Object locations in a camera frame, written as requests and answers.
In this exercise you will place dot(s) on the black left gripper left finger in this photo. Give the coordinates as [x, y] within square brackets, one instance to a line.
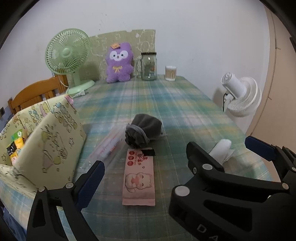
[44, 221]

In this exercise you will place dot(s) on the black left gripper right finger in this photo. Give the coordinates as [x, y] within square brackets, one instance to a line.
[214, 205]

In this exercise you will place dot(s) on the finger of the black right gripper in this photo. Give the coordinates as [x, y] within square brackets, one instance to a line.
[283, 158]

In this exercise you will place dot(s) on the white cloth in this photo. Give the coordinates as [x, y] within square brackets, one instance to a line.
[222, 151]

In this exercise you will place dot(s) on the green tissue pack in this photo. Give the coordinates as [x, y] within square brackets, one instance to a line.
[18, 134]

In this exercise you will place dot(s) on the yellow black packet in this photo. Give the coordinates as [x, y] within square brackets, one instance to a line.
[14, 149]

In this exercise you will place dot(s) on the yellow cartoon fabric storage box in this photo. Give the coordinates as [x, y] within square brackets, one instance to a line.
[54, 137]

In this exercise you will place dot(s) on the plaid tablecloth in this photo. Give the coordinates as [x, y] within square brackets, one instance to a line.
[187, 114]

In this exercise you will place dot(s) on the clear plastic zip bag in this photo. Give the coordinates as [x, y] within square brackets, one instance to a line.
[108, 150]

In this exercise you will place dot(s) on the grey knitted pouch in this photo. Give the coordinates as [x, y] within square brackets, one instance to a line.
[143, 129]

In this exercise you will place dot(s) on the wooden chair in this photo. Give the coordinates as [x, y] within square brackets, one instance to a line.
[35, 92]

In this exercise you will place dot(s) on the cotton swab container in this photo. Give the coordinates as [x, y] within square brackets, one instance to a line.
[170, 73]

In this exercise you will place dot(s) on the glass mason jar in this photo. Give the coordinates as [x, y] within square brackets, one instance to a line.
[147, 66]

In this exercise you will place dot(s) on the purple plush bear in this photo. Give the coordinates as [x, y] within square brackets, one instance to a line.
[119, 62]

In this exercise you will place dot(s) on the green desk fan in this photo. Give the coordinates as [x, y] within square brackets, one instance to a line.
[66, 52]

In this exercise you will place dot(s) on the patterned beige cardboard panel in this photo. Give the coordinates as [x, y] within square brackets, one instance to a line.
[94, 68]

